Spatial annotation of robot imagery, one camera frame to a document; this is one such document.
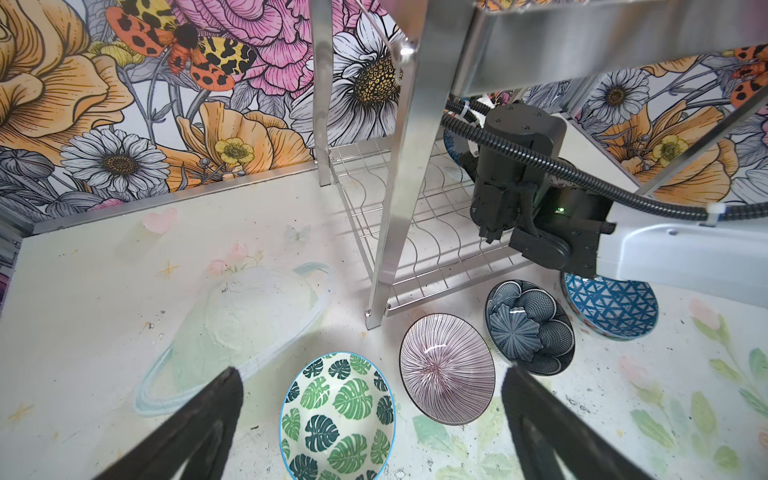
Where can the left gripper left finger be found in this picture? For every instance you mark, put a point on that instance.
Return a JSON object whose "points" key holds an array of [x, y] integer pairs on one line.
{"points": [[195, 442]]}

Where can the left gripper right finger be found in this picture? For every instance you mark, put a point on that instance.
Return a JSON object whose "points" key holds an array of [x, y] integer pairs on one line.
{"points": [[547, 436]]}

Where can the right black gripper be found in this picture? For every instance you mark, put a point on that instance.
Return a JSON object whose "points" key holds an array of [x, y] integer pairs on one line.
{"points": [[507, 192]]}

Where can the blue floral porcelain bowl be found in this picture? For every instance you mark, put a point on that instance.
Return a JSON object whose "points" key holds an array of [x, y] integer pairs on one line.
{"points": [[458, 148]]}

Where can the dark grey petal bowl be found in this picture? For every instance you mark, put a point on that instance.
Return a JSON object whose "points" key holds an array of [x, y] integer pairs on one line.
{"points": [[529, 327]]}

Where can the purple striped bowl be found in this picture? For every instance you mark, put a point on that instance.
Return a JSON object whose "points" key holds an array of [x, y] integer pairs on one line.
{"points": [[447, 369]]}

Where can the green leaf pattern bowl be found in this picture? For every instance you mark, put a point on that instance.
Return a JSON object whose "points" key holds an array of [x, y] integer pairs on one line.
{"points": [[338, 420]]}

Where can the blue triangle pattern bowl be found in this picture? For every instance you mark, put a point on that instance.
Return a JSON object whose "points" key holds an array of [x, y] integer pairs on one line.
{"points": [[616, 309]]}

